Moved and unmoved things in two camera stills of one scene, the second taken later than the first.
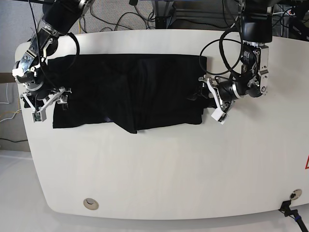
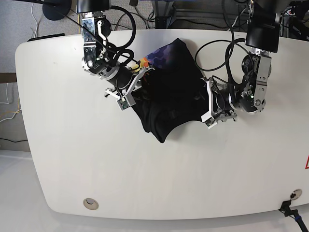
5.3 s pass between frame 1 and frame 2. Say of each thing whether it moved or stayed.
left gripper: moved
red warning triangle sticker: stayed
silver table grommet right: stayed
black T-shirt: moved
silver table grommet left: stayed
